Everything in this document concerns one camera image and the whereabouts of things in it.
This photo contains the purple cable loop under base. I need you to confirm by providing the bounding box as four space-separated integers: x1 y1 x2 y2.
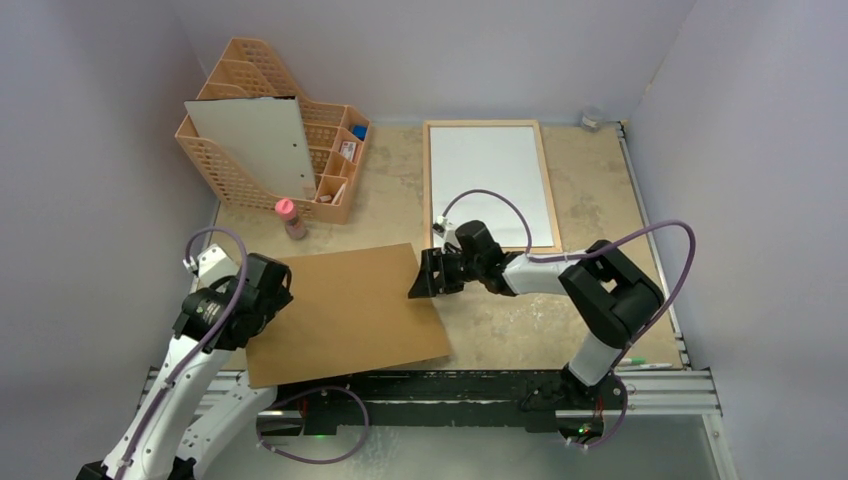
256 380 370 464

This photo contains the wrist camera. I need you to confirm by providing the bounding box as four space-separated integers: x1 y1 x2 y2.
183 244 239 289
431 215 459 248

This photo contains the green capped marker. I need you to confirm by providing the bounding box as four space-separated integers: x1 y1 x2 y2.
617 357 646 367

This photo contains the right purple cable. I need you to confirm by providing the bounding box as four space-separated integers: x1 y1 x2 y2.
440 189 698 366

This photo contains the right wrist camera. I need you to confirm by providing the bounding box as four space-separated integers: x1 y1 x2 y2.
431 215 459 248

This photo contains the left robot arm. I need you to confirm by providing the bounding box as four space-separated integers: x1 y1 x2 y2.
77 245 298 479

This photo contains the white wooden picture frame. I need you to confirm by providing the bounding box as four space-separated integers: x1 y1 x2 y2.
422 119 564 256

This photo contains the pink capped small bottle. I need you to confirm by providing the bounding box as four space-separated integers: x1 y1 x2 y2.
275 198 307 240

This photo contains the red white small box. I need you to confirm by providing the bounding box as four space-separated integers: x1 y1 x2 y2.
339 140 358 163

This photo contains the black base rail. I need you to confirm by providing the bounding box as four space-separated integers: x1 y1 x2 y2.
135 369 723 435

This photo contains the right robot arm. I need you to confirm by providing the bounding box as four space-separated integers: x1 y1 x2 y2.
408 220 666 407

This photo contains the small clear jar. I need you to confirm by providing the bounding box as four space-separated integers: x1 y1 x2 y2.
581 106 605 132

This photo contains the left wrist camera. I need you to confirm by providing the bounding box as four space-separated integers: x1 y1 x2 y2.
183 244 239 289

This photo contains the orange plastic desk organizer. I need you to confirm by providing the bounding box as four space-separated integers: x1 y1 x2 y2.
175 37 371 225

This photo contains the white board in organizer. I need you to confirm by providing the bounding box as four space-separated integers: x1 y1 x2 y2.
184 96 317 200

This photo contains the brown cardboard backing board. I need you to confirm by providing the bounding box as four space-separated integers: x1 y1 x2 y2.
246 244 452 388

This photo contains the blue item in organizer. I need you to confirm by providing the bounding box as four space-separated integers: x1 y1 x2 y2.
351 125 367 141

